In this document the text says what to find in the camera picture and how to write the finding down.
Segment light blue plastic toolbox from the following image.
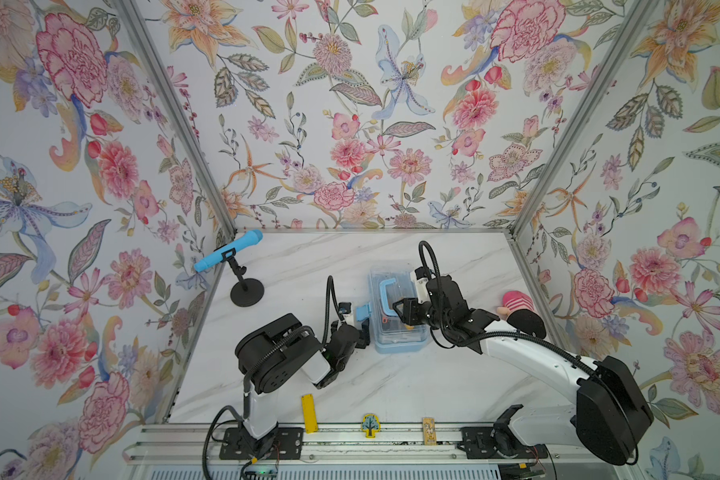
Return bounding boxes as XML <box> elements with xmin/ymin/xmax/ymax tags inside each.
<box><xmin>355</xmin><ymin>267</ymin><xmax>430</xmax><ymax>355</ymax></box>

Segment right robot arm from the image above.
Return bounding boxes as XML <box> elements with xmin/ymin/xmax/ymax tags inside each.
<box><xmin>391</xmin><ymin>276</ymin><xmax>654</xmax><ymax>466</ymax></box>

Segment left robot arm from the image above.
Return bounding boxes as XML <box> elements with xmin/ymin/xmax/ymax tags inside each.
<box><xmin>235</xmin><ymin>314</ymin><xmax>370</xmax><ymax>441</ymax></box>

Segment tree sticker badge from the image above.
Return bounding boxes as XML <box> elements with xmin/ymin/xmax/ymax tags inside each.
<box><xmin>361</xmin><ymin>413</ymin><xmax>381</xmax><ymax>439</ymax></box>

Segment yellow rectangular block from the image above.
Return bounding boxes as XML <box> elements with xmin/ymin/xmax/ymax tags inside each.
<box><xmin>301</xmin><ymin>394</ymin><xmax>319</xmax><ymax>434</ymax></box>

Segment pink striped sock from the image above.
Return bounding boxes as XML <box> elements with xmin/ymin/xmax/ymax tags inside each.
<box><xmin>497</xmin><ymin>291</ymin><xmax>547</xmax><ymax>339</ymax></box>

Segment black microphone stand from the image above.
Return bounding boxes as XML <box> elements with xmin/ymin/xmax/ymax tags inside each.
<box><xmin>226</xmin><ymin>254</ymin><xmax>265</xmax><ymax>308</ymax></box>

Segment small wooden tag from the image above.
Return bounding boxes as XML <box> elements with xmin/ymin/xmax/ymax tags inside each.
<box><xmin>421</xmin><ymin>417</ymin><xmax>437</xmax><ymax>446</ymax></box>

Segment blue toy microphone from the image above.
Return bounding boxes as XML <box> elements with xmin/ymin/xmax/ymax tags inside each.
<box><xmin>193</xmin><ymin>230</ymin><xmax>263</xmax><ymax>272</ymax></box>

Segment right black corrugated cable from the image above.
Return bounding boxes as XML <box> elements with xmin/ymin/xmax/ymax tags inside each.
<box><xmin>418</xmin><ymin>240</ymin><xmax>640</xmax><ymax>466</ymax></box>

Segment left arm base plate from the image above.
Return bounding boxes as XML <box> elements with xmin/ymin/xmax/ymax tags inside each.
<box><xmin>219</xmin><ymin>425</ymin><xmax>305</xmax><ymax>461</ymax></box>

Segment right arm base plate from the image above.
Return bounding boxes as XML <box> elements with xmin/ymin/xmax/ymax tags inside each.
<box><xmin>456</xmin><ymin>404</ymin><xmax>549</xmax><ymax>461</ymax></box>

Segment aluminium front rail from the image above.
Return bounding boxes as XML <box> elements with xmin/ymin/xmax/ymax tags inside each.
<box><xmin>124</xmin><ymin>422</ymin><xmax>600</xmax><ymax>467</ymax></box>

